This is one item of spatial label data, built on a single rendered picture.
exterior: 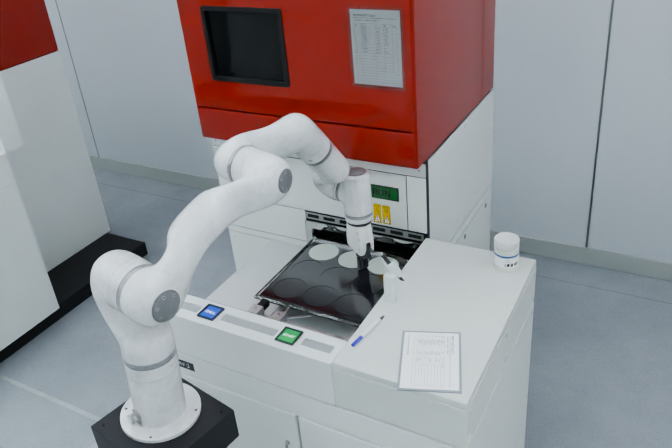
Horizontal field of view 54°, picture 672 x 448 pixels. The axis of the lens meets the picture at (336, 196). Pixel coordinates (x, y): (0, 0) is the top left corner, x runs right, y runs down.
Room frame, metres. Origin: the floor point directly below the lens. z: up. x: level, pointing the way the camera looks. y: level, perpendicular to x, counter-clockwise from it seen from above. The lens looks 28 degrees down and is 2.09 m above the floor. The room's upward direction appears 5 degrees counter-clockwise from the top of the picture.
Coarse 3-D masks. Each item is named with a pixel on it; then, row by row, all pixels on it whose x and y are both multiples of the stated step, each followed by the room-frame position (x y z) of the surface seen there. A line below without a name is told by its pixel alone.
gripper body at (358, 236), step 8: (352, 224) 1.72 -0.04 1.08; (368, 224) 1.72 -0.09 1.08; (352, 232) 1.73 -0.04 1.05; (360, 232) 1.70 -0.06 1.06; (368, 232) 1.70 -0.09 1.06; (352, 240) 1.73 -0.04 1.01; (360, 240) 1.69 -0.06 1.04; (368, 240) 1.70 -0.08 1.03; (352, 248) 1.74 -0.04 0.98; (360, 248) 1.69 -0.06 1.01
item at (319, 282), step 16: (320, 240) 1.94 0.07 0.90; (304, 256) 1.85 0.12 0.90; (336, 256) 1.83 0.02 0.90; (288, 272) 1.76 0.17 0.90; (304, 272) 1.75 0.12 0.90; (320, 272) 1.75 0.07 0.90; (336, 272) 1.74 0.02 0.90; (352, 272) 1.73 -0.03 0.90; (368, 272) 1.72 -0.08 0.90; (272, 288) 1.68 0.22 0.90; (288, 288) 1.68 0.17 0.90; (304, 288) 1.67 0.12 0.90; (320, 288) 1.66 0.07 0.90; (336, 288) 1.65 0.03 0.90; (352, 288) 1.64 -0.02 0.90; (368, 288) 1.64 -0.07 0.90; (304, 304) 1.59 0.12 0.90; (320, 304) 1.58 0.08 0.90; (336, 304) 1.57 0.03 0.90; (352, 304) 1.57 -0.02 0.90; (368, 304) 1.56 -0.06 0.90; (352, 320) 1.49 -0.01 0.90
